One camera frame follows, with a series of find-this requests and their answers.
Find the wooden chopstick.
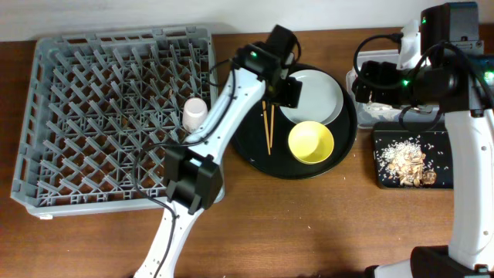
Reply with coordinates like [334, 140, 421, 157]
[262, 100, 271, 155]
[269, 104, 275, 149]

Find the grey round plate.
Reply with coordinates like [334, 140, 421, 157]
[280, 69, 344, 125]

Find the yellow bowl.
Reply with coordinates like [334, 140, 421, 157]
[288, 121, 335, 164]

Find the food scraps and rice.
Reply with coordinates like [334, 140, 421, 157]
[374, 138, 453, 189]

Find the pink plastic cup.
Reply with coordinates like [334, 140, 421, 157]
[182, 97, 208, 133]

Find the white tissue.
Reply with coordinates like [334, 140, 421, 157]
[367, 103, 393, 111]

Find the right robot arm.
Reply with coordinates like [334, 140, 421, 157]
[353, 2, 493, 277]

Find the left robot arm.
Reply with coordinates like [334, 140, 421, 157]
[131, 25, 302, 277]

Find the grey plastic dishwasher rack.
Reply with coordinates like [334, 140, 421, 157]
[11, 26, 218, 219]

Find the clear plastic bin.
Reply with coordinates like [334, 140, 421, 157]
[346, 49, 438, 129]

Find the round black serving tray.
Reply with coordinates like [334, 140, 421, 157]
[232, 64, 357, 179]

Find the black rectangular tray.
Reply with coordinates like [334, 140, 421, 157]
[371, 121, 456, 191]

